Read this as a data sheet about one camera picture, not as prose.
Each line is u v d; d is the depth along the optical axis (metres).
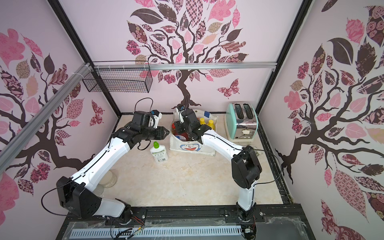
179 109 0.74
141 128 0.58
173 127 0.88
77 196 0.40
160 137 0.68
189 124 0.65
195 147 0.86
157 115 0.71
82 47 0.81
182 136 0.87
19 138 0.53
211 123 0.83
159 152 0.84
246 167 0.47
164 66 0.93
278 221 0.72
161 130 0.68
